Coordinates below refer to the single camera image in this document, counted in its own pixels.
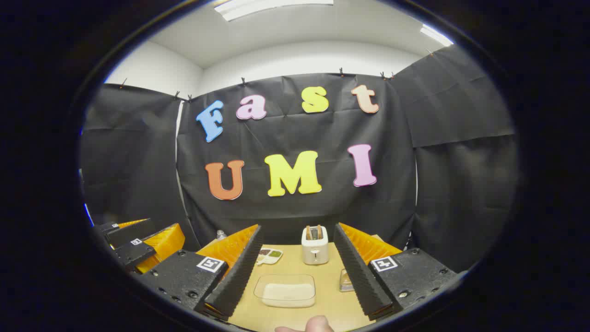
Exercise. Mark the clear plastic drink bottle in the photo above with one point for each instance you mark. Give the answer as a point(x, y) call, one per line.
point(221, 235)

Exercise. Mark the ceiling light panel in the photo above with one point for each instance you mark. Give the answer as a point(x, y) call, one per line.
point(435, 34)
point(267, 7)

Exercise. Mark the clear container of rice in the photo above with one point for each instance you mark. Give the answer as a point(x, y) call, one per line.
point(286, 293)

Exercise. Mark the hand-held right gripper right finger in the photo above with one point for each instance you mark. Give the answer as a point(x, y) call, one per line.
point(359, 276)

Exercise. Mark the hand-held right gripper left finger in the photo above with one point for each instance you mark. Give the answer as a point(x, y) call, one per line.
point(237, 276)

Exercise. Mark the white toaster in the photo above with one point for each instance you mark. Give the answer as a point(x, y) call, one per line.
point(315, 253)

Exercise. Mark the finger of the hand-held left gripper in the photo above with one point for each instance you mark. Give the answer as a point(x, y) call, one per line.
point(133, 253)
point(133, 233)

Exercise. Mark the toast slice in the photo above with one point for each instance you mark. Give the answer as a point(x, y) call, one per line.
point(319, 231)
point(309, 232)

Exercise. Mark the white sectioned bean dish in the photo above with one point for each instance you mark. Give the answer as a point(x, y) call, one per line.
point(269, 256)

